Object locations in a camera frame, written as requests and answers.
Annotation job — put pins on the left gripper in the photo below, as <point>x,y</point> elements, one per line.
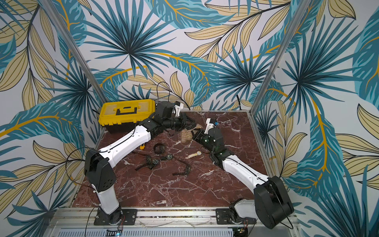
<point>185,119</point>

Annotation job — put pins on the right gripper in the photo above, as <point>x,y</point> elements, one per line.
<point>206,135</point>

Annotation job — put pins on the beige striped cloth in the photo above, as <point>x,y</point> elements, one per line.
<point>187,135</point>

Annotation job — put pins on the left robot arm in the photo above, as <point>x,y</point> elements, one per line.
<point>99,165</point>

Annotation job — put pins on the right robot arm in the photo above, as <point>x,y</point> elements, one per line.
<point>271,204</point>

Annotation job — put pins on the black coiled watch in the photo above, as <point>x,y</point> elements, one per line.
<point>159,148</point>

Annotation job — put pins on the small olive watch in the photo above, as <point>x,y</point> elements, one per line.
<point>166,158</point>

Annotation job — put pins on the yellow black toolbox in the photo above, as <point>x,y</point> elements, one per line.
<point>120,117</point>

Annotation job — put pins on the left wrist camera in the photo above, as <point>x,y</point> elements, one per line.
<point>178,106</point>

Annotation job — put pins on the cream strap watch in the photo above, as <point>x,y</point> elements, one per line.
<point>198,153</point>

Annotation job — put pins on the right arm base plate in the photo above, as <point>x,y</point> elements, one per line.
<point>226,216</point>

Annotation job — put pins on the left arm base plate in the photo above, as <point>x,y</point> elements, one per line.
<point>120,217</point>

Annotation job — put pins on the aluminium front rail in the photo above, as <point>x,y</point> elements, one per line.
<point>165,222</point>

